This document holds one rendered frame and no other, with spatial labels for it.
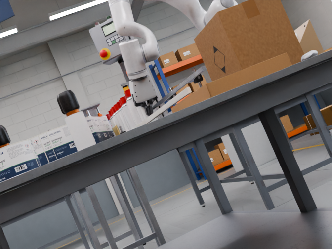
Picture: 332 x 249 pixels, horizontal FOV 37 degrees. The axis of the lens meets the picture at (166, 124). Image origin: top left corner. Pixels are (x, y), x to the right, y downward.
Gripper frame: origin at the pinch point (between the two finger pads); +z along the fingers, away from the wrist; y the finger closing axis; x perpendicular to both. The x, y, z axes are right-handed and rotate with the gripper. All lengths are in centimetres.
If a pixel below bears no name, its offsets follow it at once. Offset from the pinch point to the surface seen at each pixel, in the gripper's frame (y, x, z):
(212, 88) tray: 12, 88, -22
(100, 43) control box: -1, -47, -30
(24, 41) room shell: -60, -712, -16
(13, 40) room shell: -42, -717, -23
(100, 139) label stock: 16.3, -36.6, 13.5
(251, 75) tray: 0, 88, -22
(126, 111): 1.5, -29.1, 3.6
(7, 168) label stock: 63, -2, 1
